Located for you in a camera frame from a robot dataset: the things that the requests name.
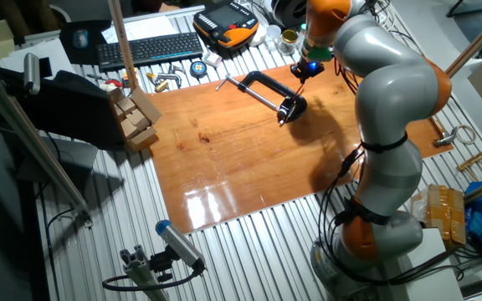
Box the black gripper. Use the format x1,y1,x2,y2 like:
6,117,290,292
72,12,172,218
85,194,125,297
290,59,326,84

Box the red black striped pencil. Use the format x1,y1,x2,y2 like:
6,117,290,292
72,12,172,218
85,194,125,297
291,81,305,104

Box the glass jar gold lid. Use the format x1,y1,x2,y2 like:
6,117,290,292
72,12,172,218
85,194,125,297
277,28,300,57

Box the black metal C-clamp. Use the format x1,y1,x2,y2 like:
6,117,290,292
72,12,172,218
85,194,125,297
215,70,309,127

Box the clear jar white lid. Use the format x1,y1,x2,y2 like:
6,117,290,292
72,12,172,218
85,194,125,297
265,24,284,42

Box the white rounded figurine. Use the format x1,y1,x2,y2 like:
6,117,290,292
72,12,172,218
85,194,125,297
249,27,269,48

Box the black filament spool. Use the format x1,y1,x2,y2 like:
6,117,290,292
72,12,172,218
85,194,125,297
270,0,309,30

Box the orange black teach pendant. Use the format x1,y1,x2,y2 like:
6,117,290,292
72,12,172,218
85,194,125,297
192,0,261,54

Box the small matchbox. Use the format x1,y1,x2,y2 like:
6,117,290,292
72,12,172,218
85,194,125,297
202,51,223,69

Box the white power strip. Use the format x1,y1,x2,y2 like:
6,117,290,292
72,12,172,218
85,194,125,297
370,2,397,34

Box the black round tape measure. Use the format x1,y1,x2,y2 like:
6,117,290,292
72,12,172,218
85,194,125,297
189,60,209,79

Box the varnished wooden board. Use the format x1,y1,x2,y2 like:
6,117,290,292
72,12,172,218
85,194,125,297
146,62,455,236

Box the chrome pipe fitting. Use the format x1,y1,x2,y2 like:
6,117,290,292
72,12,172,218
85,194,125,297
156,62,186,89

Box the brass fitting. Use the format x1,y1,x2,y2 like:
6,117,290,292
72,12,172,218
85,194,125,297
146,72,171,94

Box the black computer keyboard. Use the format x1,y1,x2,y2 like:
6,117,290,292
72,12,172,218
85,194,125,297
95,32,205,70

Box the white paper sheets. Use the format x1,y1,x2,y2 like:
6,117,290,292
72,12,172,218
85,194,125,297
0,38,75,81
100,15,180,45

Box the small cardboard box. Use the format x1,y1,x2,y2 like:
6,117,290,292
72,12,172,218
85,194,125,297
126,109,151,132
120,119,159,153
116,96,137,116

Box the bundle of wooden sticks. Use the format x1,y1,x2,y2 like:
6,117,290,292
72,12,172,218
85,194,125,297
455,143,482,181

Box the brown taped package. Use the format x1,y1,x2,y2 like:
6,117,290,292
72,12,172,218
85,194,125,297
409,183,469,250

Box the black mouse pad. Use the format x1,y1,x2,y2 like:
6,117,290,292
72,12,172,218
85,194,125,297
59,19,113,60

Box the grey computer mouse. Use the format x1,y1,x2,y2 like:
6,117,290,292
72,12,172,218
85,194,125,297
72,28,90,49

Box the white controller box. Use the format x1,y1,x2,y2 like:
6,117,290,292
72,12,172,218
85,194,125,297
384,227,466,301

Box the black backdrop panel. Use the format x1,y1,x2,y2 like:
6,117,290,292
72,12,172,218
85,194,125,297
0,66,119,152

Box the black cable bundle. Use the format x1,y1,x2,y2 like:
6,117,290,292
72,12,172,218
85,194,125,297
315,144,464,290

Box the wooden handle hammer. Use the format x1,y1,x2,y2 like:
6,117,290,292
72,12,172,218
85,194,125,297
428,115,460,149

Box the white tape ring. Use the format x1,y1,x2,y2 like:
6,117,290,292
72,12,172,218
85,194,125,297
449,124,479,146

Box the red handled pliers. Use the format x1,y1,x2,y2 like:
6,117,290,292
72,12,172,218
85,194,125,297
85,73,125,89

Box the silver camera blue end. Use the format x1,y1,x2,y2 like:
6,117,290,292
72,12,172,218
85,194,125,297
154,219,207,273

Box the aluminium profile camera mount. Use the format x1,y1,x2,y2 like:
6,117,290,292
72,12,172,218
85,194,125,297
119,244,172,301

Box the black camera cable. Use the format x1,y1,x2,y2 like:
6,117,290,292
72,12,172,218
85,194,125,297
101,262,203,293

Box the silver depth camera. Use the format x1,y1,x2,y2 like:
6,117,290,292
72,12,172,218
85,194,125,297
23,52,42,97

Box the aluminium frame bar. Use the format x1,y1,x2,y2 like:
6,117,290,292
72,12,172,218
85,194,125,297
0,58,95,229

